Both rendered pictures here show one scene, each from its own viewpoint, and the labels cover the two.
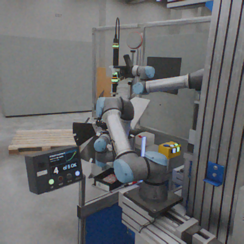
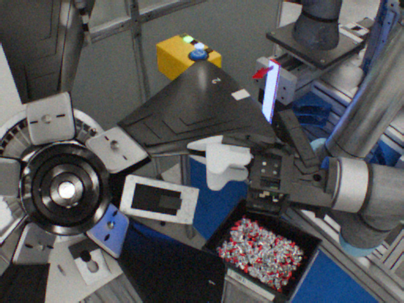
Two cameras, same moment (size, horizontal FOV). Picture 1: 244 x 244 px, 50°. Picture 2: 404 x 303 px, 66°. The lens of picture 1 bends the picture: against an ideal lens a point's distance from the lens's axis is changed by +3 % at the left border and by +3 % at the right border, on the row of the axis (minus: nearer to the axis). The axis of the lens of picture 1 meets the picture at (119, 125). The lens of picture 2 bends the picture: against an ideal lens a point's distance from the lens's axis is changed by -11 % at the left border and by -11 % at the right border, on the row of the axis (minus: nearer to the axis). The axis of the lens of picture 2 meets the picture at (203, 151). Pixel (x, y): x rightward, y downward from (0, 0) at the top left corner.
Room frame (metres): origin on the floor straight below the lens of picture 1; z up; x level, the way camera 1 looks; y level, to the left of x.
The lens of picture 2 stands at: (1.86, 0.38, 1.56)
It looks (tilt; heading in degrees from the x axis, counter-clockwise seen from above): 49 degrees down; 272
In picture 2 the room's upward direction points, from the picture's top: straight up
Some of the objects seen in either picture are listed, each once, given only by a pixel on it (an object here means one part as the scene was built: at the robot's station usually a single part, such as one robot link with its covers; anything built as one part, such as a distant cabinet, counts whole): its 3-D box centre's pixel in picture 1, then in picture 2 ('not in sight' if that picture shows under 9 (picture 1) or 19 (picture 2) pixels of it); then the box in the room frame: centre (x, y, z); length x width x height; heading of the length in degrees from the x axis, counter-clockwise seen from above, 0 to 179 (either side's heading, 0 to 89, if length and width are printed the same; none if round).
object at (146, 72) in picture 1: (145, 72); not in sight; (1.83, -0.17, 1.63); 0.11 x 0.08 x 0.09; 51
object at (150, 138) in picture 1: (143, 138); not in sight; (2.53, -0.26, 0.92); 0.17 x 0.16 x 0.11; 132
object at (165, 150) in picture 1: (169, 150); (188, 65); (1.93, -0.41, 1.02); 0.16 x 0.10 x 0.11; 132
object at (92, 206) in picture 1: (132, 188); (285, 199); (1.67, -0.11, 0.82); 0.90 x 0.04 x 0.08; 132
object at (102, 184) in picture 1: (111, 179); (261, 251); (1.74, 0.04, 0.85); 0.22 x 0.17 x 0.07; 146
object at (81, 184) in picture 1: (81, 189); not in sight; (1.38, 0.21, 0.96); 0.03 x 0.03 x 0.20; 42
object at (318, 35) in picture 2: not in sight; (318, 24); (1.54, -0.56, 1.09); 0.15 x 0.15 x 0.10
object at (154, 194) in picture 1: (153, 186); not in sight; (1.22, -0.19, 1.09); 0.15 x 0.15 x 0.10
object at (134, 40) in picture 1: (134, 40); not in sight; (2.70, -0.12, 1.88); 0.16 x 0.07 x 0.16; 77
